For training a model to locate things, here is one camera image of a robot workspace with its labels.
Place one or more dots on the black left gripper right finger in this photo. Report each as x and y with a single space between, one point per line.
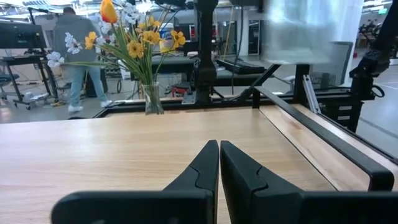
245 186

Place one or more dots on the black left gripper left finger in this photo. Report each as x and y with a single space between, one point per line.
199 186

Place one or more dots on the slim clear glass vase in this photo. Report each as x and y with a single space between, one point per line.
153 102

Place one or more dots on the yellow artificial flower spray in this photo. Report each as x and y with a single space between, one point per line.
150 36
90 40

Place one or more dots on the ribbed glass vase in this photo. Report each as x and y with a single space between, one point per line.
295 31

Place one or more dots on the white artificial flower spray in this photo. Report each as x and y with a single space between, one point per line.
73 43

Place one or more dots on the red toolbox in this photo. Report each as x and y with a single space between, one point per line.
178 91

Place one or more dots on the aluminium extrusion bar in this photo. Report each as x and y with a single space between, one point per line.
311 93

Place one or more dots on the black drawer cabinet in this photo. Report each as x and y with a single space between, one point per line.
339 116

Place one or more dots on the black work table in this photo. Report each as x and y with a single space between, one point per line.
174 63

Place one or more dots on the white blue plastic jug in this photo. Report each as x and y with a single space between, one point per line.
166 31

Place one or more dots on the person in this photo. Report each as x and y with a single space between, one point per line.
62 25

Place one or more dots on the black rolling desk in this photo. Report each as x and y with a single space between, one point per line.
18 59

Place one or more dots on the black computer monitor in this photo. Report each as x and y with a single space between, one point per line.
21 35

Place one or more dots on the black table rim rail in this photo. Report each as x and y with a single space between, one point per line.
342 148

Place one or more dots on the black rig frame post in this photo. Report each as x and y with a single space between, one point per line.
301 84

